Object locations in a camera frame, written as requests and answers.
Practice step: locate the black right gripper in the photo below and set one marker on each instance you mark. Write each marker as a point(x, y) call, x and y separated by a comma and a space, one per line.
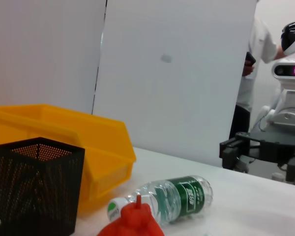
point(273, 147)

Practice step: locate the yellow plastic storage bin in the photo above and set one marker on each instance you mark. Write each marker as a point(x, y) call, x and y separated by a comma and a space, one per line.
point(105, 152)

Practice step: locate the clear water bottle green label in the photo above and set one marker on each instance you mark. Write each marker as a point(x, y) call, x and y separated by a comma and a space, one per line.
point(186, 194)

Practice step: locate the person in white shirt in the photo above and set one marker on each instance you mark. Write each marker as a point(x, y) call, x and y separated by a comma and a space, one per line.
point(260, 41)

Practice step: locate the black mesh pen holder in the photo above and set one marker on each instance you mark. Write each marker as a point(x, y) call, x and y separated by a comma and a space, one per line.
point(39, 184)

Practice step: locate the white black robot head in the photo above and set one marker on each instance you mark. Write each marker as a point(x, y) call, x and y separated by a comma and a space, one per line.
point(293, 37)

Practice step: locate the grey white robot torso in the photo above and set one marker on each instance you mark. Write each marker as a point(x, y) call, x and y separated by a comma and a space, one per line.
point(285, 123)

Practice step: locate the white partition board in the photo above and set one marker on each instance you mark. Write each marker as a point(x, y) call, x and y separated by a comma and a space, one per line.
point(174, 98)

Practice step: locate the red pear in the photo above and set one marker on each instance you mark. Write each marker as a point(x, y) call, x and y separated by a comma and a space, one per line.
point(135, 221)

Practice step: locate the silver head camera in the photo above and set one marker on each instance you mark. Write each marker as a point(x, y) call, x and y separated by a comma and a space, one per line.
point(288, 70)

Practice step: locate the black mobile phone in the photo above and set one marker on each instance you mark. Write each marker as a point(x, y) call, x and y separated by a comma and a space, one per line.
point(250, 59)

